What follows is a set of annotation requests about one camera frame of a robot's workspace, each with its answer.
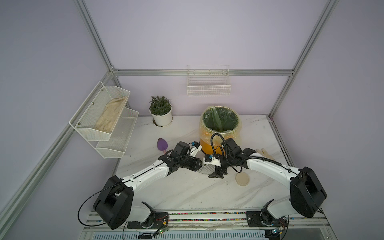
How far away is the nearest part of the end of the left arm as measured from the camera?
62 centimetres

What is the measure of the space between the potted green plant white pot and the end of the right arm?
51 cm

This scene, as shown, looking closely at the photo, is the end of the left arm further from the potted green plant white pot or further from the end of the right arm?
the potted green plant white pot

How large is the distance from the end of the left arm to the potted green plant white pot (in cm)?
41

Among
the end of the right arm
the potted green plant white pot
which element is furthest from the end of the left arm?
the potted green plant white pot

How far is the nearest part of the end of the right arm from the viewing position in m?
0.62

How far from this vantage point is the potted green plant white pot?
1039mm
